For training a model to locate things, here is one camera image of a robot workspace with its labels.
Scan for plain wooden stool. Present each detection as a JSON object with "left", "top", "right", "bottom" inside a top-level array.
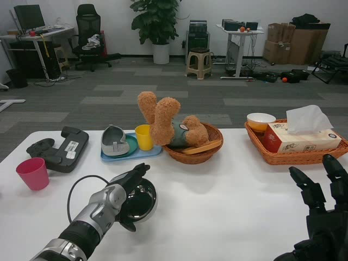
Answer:
[{"left": 53, "top": 45, "right": 70, "bottom": 72}]

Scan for white tissue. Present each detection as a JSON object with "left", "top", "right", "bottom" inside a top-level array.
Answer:
[{"left": 285, "top": 104, "right": 334, "bottom": 135}]

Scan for orange and white bowl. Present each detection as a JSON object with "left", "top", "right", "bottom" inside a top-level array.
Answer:
[{"left": 246, "top": 113, "right": 277, "bottom": 133}]

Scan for black office chair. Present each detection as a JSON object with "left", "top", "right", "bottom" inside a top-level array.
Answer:
[{"left": 67, "top": 3, "right": 122, "bottom": 72}]

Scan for round wicker basket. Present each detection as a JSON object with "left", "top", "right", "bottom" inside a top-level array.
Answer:
[{"left": 162, "top": 122, "right": 224, "bottom": 165}]

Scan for white desk foot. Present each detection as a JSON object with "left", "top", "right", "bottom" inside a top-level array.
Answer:
[{"left": 0, "top": 99, "right": 27, "bottom": 113}]

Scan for large black equipment box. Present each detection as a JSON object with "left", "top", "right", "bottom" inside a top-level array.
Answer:
[{"left": 221, "top": 18, "right": 244, "bottom": 31}]

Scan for white standing desk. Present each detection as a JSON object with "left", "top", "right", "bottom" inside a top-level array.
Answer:
[{"left": 216, "top": 23, "right": 265, "bottom": 80}]

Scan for rectangular wicker basket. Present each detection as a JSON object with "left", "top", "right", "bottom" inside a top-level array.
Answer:
[{"left": 244, "top": 119, "right": 348, "bottom": 166}]

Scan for flat black bag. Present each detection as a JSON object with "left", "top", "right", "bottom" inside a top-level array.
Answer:
[{"left": 254, "top": 71, "right": 279, "bottom": 83}]

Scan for black game controller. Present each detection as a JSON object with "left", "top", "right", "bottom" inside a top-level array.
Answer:
[{"left": 45, "top": 126, "right": 90, "bottom": 173}]

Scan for black computer monitor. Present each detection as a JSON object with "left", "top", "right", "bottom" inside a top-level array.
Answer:
[{"left": 13, "top": 4, "right": 46, "bottom": 35}]

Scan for orange wooden plate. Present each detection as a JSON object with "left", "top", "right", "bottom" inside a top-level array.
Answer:
[{"left": 181, "top": 140, "right": 221, "bottom": 156}]

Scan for black bag green trim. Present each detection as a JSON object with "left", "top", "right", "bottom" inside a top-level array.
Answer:
[{"left": 280, "top": 69, "right": 310, "bottom": 84}]

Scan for brown teddy bear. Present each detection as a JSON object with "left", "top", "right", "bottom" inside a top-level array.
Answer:
[{"left": 137, "top": 91, "right": 210, "bottom": 147}]

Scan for green black stacked crates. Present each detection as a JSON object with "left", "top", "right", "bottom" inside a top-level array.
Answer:
[{"left": 189, "top": 19, "right": 208, "bottom": 33}]

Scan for grey white cloth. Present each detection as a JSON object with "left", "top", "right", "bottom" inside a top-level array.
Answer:
[{"left": 82, "top": 34, "right": 102, "bottom": 51}]

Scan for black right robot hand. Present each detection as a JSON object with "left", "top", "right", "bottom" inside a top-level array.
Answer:
[{"left": 273, "top": 153, "right": 348, "bottom": 261}]

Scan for black folding chair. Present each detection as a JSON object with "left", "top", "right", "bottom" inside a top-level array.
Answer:
[{"left": 311, "top": 43, "right": 348, "bottom": 85}]

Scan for black trash bin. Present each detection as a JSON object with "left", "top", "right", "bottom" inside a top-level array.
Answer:
[{"left": 5, "top": 68, "right": 28, "bottom": 89}]

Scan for green round plate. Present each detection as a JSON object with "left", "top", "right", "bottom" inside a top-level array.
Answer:
[{"left": 107, "top": 134, "right": 139, "bottom": 159}]

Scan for yellow plastic cup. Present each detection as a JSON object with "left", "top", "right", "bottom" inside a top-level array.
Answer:
[{"left": 135, "top": 124, "right": 154, "bottom": 152}]

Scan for pink plastic cup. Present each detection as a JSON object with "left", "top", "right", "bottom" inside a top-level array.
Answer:
[{"left": 15, "top": 157, "right": 51, "bottom": 191}]

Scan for white plant pot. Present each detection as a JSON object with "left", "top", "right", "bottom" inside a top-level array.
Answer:
[{"left": 152, "top": 42, "right": 171, "bottom": 65}]

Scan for white office desk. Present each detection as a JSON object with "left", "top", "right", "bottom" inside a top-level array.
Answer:
[{"left": 0, "top": 26, "right": 76, "bottom": 81}]

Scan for large cardboard box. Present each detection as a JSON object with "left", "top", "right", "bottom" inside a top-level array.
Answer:
[{"left": 288, "top": 28, "right": 330, "bottom": 65}]

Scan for red and cream tissue box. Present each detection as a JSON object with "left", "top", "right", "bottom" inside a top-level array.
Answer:
[{"left": 262, "top": 122, "right": 343, "bottom": 154}]

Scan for grey shoe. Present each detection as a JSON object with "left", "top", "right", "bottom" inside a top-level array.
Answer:
[{"left": 101, "top": 125, "right": 129, "bottom": 156}]

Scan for small stacked cardboard boxes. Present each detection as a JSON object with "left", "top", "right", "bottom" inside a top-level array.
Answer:
[{"left": 268, "top": 22, "right": 296, "bottom": 43}]

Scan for low cardboard box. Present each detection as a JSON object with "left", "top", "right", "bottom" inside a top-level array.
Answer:
[{"left": 262, "top": 40, "right": 291, "bottom": 65}]

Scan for light blue tray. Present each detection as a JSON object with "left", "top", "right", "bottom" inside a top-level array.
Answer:
[{"left": 100, "top": 132, "right": 163, "bottom": 164}]

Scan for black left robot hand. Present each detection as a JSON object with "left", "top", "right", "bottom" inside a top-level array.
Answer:
[{"left": 108, "top": 162, "right": 151, "bottom": 232}]

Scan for shiny metal bowl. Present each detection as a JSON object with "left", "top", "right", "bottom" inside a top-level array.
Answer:
[{"left": 121, "top": 178, "right": 158, "bottom": 225}]

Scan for beige plastic stool dark seat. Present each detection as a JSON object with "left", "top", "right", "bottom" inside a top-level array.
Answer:
[{"left": 186, "top": 47, "right": 214, "bottom": 80}]

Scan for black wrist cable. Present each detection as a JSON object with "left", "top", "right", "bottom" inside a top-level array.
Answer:
[{"left": 67, "top": 175, "right": 116, "bottom": 223}]

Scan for black green storage cabinet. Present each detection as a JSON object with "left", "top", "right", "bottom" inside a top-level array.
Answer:
[{"left": 185, "top": 30, "right": 210, "bottom": 62}]

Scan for green leafy plant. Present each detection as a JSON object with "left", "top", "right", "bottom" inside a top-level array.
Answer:
[{"left": 129, "top": 0, "right": 183, "bottom": 46}]

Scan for black gamepad controller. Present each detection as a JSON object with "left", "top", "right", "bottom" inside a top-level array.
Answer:
[{"left": 26, "top": 138, "right": 57, "bottom": 159}]

